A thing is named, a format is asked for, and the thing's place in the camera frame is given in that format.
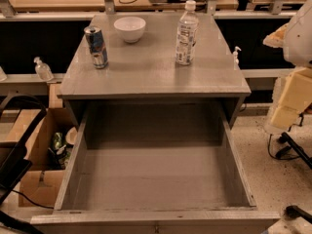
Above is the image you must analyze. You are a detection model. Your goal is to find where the clear pump sanitizer bottle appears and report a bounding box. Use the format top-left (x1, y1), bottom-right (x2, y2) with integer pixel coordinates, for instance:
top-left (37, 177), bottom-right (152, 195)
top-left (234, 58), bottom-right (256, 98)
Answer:
top-left (34, 57), bottom-right (54, 81)

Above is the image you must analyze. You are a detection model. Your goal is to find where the grey wooden cabinet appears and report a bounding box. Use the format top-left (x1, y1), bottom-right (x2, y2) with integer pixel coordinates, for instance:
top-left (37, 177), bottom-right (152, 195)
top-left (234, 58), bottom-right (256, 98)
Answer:
top-left (60, 12), bottom-right (251, 124)

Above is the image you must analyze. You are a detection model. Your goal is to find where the black tripod stand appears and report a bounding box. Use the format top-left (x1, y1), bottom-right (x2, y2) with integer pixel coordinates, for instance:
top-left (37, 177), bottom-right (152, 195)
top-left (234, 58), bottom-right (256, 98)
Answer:
top-left (275, 132), bottom-right (312, 169)

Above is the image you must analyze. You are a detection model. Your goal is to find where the open grey top drawer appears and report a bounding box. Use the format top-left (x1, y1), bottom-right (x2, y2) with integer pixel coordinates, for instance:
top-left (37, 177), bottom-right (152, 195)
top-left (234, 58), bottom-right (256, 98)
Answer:
top-left (31, 100), bottom-right (279, 234)

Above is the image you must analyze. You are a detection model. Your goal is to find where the clear plastic water bottle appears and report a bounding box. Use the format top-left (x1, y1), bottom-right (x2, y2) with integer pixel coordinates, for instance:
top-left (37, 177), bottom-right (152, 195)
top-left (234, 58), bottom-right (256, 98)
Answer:
top-left (175, 0), bottom-right (199, 65)

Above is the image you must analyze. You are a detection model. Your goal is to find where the blue silver drink can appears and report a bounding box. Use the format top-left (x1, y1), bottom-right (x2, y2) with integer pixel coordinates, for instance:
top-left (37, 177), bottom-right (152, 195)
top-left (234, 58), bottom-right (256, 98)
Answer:
top-left (84, 25), bottom-right (108, 69)

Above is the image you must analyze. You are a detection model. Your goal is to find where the green can in box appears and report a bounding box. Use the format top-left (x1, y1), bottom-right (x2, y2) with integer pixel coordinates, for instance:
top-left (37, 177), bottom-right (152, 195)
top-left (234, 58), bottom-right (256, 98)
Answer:
top-left (52, 133), bottom-right (62, 151)

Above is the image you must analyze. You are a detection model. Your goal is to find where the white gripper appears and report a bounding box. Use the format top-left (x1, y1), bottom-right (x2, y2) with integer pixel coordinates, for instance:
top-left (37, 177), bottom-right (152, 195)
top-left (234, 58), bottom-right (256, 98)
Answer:
top-left (269, 67), bottom-right (312, 130)

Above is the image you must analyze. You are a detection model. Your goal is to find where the white ceramic bowl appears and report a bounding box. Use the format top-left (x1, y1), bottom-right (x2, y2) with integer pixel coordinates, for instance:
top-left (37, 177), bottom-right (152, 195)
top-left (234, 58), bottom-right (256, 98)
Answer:
top-left (114, 17), bottom-right (146, 43)

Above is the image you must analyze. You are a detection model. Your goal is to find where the brown cardboard box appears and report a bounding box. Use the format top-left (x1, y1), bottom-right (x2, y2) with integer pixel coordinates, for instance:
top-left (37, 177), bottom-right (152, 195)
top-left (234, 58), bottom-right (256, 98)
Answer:
top-left (18, 108), bottom-right (77, 207)

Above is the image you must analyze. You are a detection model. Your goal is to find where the small white pump bottle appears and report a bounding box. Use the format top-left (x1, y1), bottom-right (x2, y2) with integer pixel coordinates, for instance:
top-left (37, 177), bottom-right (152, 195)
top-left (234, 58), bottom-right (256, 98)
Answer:
top-left (232, 46), bottom-right (242, 65)

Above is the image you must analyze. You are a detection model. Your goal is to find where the black chair frame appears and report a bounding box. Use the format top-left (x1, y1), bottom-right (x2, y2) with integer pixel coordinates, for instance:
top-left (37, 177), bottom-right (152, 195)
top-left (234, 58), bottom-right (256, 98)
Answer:
top-left (0, 93), bottom-right (48, 234)

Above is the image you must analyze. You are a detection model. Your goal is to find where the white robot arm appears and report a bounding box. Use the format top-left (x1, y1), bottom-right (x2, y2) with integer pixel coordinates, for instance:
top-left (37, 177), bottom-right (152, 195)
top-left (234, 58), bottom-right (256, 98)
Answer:
top-left (263, 0), bottom-right (312, 134)

